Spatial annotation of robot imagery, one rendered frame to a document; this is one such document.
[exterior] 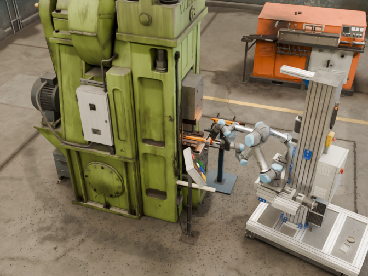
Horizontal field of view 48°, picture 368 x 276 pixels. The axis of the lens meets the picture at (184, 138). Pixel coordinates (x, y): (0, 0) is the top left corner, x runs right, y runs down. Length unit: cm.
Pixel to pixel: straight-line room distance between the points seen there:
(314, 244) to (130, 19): 303
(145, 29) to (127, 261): 253
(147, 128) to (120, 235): 138
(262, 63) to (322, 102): 414
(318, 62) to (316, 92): 397
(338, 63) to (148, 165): 441
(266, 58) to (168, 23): 448
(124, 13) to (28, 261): 291
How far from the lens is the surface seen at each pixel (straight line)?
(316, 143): 424
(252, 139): 419
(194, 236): 498
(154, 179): 485
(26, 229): 544
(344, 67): 796
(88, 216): 537
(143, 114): 436
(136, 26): 385
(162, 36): 377
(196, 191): 507
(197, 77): 441
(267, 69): 808
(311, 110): 409
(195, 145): 469
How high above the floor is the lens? 379
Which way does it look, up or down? 36 degrees down
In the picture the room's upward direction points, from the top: straight up
